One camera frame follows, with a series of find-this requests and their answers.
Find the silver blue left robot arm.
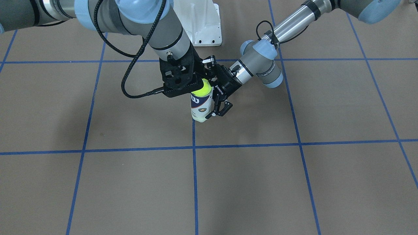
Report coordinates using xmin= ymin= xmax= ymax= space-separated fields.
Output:
xmin=204 ymin=0 xmax=400 ymax=119

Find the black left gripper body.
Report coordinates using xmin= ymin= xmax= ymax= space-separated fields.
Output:
xmin=209 ymin=67 xmax=242 ymax=99

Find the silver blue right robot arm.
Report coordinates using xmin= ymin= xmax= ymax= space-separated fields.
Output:
xmin=0 ymin=0 xmax=207 ymax=85

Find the black camera cable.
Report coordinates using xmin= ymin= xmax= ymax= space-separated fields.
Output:
xmin=256 ymin=20 xmax=281 ymax=49
xmin=93 ymin=0 xmax=168 ymax=99

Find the white blue tennis ball can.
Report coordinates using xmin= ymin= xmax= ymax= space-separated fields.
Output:
xmin=190 ymin=88 xmax=213 ymax=122

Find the Roland Garros tennis ball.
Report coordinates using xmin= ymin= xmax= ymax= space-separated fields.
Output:
xmin=191 ymin=79 xmax=213 ymax=98

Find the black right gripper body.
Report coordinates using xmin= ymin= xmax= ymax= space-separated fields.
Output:
xmin=189 ymin=46 xmax=206 ymax=79

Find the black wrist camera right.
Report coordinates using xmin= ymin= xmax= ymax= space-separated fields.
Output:
xmin=159 ymin=49 xmax=203 ymax=98

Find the white pedestal column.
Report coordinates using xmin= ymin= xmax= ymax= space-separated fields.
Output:
xmin=173 ymin=0 xmax=222 ymax=47

